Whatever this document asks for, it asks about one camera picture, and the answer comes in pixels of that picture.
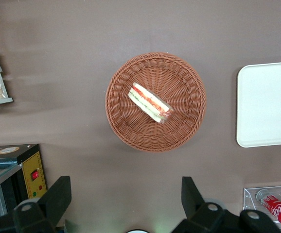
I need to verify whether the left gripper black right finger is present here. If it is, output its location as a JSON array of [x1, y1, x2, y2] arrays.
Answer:
[[171, 176, 281, 233]]

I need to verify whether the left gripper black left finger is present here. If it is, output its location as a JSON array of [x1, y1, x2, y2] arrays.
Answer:
[[0, 175, 72, 233]]

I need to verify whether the triangle sandwich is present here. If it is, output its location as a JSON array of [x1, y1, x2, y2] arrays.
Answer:
[[127, 82, 175, 124]]

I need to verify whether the cream plastic tray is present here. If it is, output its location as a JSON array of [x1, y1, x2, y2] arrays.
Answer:
[[236, 60, 281, 148]]

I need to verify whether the round brown wicker basket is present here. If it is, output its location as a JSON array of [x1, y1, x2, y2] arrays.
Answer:
[[105, 51, 207, 153]]

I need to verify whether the black food warmer yellow panel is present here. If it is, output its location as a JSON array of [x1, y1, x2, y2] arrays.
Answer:
[[0, 143, 48, 218]]

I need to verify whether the clear acrylic bottle rack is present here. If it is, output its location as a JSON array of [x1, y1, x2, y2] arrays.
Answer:
[[243, 185, 281, 233]]

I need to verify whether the red cola bottle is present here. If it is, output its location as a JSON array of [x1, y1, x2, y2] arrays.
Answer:
[[256, 188, 281, 231]]

